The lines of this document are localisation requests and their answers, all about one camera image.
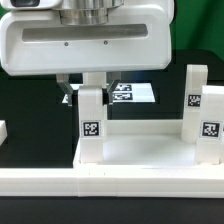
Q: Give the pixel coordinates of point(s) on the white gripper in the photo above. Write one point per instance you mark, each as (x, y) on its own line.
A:
(40, 37)

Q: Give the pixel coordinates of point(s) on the white desk top tray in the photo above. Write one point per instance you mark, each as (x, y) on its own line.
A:
(143, 144)

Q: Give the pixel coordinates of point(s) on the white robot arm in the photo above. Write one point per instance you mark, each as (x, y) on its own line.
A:
(62, 37)

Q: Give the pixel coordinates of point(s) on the white block left edge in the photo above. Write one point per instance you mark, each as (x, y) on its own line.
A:
(3, 131)

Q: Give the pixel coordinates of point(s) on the white marker base plate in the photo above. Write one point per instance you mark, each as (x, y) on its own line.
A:
(133, 93)

